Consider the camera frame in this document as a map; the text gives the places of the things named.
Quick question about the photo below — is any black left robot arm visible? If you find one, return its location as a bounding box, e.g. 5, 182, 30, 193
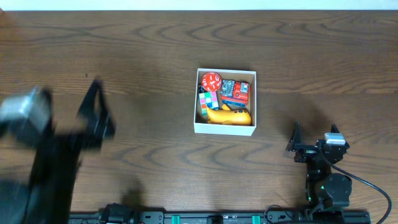
1, 80, 116, 223

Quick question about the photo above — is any colourful puzzle cube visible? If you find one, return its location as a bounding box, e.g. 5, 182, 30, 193
198, 91, 220, 115

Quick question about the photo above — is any black round dial toy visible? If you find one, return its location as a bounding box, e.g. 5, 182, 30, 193
199, 86, 206, 93

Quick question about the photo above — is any red toy fire truck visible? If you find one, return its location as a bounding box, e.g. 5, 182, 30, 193
220, 80, 251, 107

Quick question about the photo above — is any red lettered ball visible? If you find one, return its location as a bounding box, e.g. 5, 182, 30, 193
201, 72, 222, 91

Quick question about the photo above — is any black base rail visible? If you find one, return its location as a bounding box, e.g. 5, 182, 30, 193
68, 203, 371, 224

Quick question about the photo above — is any orange dinosaur toy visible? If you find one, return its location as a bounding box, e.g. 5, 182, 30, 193
206, 104, 252, 126

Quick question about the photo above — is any white cardboard box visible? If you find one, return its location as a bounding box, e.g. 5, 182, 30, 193
193, 68, 257, 136

